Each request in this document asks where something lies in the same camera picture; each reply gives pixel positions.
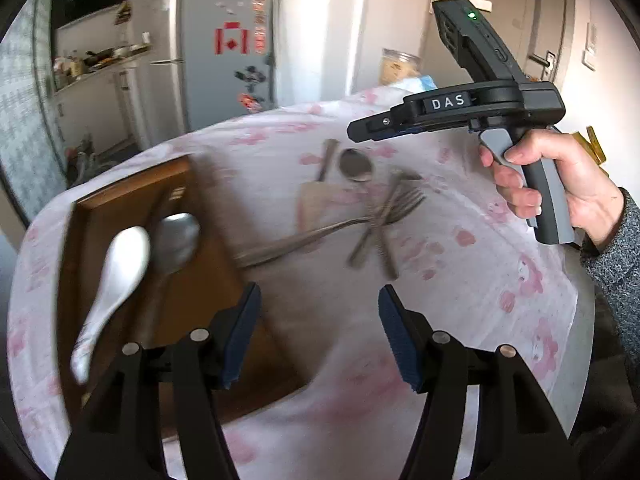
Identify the patterned sliding door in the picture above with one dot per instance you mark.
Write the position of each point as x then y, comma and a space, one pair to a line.
25, 125

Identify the silver refrigerator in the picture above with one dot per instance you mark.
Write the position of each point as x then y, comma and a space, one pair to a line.
215, 85

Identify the white ceramic spoon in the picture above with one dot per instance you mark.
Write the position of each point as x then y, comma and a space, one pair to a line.
122, 270

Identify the black wok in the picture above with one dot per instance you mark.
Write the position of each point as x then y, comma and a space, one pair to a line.
100, 55

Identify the grey room door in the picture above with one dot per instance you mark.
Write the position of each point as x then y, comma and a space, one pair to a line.
525, 25

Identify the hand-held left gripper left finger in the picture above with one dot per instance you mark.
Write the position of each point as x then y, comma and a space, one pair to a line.
240, 330

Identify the person's right hand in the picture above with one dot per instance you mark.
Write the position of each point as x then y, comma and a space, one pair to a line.
585, 190

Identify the person's right forearm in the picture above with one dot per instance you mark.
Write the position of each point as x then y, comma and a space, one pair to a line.
617, 260

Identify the clear plastic jar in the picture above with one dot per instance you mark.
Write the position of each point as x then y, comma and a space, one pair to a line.
397, 65

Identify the large metal spoon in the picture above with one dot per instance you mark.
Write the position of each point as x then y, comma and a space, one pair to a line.
175, 242

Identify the small metal spoon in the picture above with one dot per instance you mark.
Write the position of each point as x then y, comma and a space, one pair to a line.
356, 166

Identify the pink printed tablecloth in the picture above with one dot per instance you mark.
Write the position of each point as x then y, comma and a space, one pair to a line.
450, 285

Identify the white kitchen cabinet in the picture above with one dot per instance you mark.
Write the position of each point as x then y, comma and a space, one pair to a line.
100, 110

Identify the brown wooden utensil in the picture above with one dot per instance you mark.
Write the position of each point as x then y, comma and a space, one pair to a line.
325, 160

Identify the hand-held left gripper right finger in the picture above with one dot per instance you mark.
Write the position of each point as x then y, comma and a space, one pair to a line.
400, 340

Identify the blue tissue pack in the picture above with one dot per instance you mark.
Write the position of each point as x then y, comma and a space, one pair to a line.
420, 82

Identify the metal fork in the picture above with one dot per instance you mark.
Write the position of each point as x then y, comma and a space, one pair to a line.
325, 232
385, 215

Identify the brown wooden tray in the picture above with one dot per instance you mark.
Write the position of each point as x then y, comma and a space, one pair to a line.
220, 280

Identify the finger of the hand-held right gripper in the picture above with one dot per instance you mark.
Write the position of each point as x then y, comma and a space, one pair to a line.
375, 127

